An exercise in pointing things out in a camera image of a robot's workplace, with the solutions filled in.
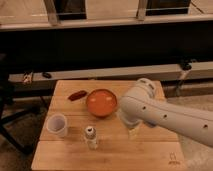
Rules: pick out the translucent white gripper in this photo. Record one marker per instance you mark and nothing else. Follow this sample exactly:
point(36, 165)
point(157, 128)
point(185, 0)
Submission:
point(133, 133)

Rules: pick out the small clear plastic bottle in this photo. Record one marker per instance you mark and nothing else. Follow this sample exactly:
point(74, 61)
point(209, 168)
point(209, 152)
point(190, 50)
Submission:
point(90, 137)

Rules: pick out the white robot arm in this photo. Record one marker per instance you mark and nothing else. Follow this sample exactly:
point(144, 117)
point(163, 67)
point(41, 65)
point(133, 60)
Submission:
point(138, 104)

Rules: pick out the orange bowl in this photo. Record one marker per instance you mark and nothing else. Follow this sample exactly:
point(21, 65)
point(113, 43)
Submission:
point(101, 103)

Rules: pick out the red brown oblong object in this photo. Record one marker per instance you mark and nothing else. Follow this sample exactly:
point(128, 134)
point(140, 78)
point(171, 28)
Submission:
point(77, 95)

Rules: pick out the white plastic cup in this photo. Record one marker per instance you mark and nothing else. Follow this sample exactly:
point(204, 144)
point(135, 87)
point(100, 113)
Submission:
point(57, 124)

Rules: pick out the small black object on ledge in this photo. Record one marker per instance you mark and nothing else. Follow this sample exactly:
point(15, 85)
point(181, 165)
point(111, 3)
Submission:
point(46, 75)

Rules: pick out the white black clip on ledge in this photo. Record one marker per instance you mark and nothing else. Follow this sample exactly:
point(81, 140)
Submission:
point(27, 78)

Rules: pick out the black clamp with cable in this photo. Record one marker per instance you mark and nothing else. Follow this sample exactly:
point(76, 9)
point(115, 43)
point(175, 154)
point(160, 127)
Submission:
point(186, 67)

